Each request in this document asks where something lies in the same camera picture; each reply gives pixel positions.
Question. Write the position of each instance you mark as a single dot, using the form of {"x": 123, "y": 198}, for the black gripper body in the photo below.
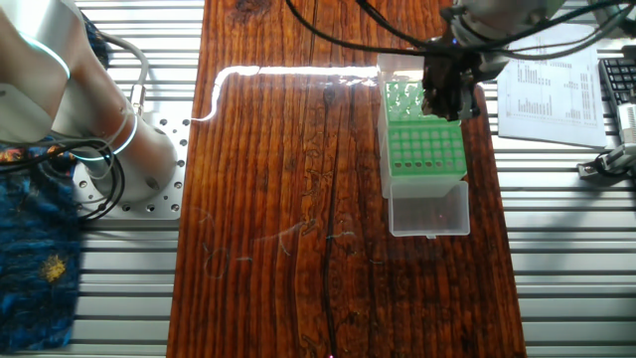
{"x": 449, "y": 74}

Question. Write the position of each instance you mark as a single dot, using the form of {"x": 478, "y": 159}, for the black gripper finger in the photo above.
{"x": 437, "y": 105}
{"x": 464, "y": 104}

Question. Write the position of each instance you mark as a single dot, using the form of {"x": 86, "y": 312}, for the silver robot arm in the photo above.
{"x": 40, "y": 74}

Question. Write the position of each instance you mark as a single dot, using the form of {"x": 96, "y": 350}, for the printed white paper sheet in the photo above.
{"x": 546, "y": 114}

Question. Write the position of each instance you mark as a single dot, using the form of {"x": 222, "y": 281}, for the black keyboard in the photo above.
{"x": 616, "y": 79}

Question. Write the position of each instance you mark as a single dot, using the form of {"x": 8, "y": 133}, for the brown wooden board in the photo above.
{"x": 278, "y": 199}

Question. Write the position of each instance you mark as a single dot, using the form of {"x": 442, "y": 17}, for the blue painted cloth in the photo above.
{"x": 35, "y": 278}

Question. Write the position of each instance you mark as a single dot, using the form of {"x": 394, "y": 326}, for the aluminium post with foot bracket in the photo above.
{"x": 586, "y": 170}

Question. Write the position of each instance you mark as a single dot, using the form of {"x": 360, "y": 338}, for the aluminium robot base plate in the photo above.
{"x": 169, "y": 199}

